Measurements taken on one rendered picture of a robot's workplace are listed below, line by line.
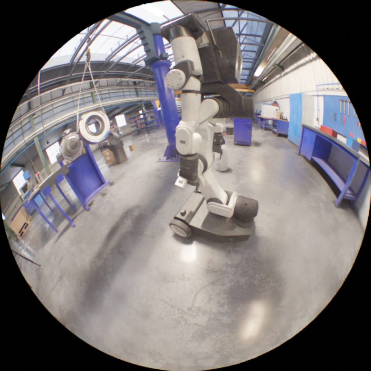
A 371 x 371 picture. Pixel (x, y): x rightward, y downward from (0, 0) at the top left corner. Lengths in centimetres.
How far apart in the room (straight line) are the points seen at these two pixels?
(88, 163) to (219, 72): 258
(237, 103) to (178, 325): 131
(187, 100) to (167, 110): 191
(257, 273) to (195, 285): 47
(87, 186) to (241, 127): 374
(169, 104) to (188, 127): 193
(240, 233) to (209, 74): 95
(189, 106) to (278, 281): 120
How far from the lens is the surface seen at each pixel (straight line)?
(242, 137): 308
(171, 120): 231
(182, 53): 46
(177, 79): 41
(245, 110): 57
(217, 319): 96
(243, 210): 82
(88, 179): 268
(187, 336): 101
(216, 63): 58
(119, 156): 350
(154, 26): 327
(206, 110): 57
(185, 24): 55
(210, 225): 90
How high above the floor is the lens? 92
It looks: 36 degrees down
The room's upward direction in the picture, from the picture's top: 11 degrees counter-clockwise
